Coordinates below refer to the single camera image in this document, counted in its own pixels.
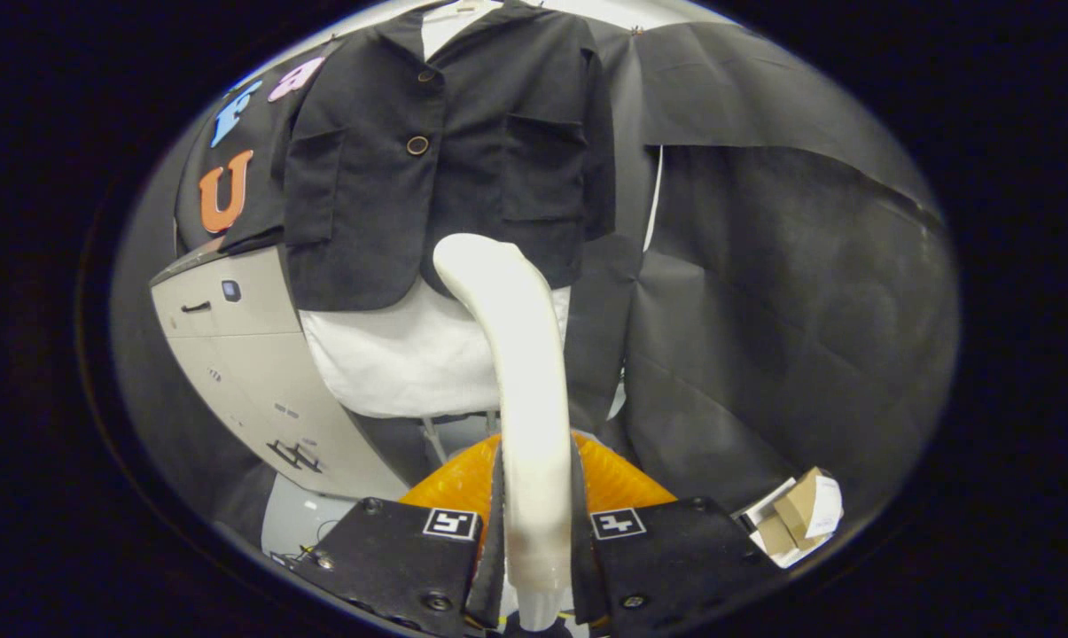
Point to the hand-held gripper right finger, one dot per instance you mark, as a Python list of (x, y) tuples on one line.
[(675, 554)]

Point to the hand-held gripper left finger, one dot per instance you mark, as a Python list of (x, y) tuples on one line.
[(392, 567)]

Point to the white garment steamer head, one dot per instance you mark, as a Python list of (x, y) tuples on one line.
[(534, 399)]

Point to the grey garment steamer base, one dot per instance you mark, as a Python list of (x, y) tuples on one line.
[(250, 372)]

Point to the black jacket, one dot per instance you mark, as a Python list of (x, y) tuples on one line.
[(480, 97)]

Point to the small cardboard box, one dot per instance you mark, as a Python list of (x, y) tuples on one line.
[(773, 536), (795, 505)]

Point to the white board stand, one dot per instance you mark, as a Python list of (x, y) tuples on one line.
[(433, 440)]

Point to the black backdrop cloth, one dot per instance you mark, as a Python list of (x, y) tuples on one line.
[(764, 310)]

